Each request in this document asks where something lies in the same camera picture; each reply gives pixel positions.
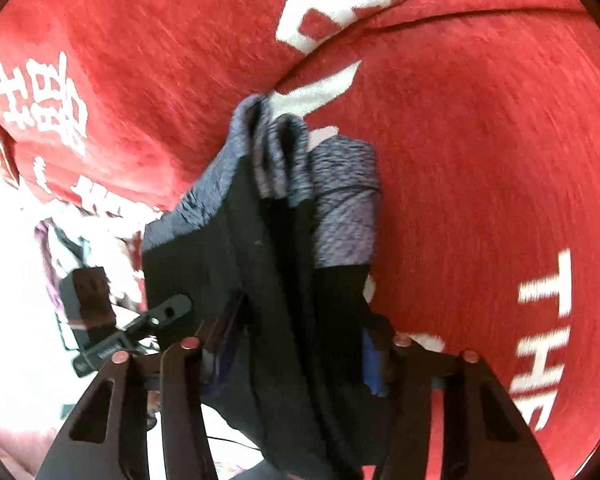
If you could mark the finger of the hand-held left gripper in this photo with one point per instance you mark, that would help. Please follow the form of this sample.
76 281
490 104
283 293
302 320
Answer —
170 310

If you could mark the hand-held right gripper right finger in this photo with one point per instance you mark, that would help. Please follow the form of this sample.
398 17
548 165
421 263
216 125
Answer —
373 365

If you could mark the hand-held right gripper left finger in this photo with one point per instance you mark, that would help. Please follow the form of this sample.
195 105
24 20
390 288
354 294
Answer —
180 385

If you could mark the black pants with grey waistband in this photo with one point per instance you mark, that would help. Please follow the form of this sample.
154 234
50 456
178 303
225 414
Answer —
270 260

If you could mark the white patterned cloth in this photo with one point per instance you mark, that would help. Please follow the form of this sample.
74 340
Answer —
105 240

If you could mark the red printed blanket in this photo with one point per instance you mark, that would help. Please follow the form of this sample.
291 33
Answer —
480 135

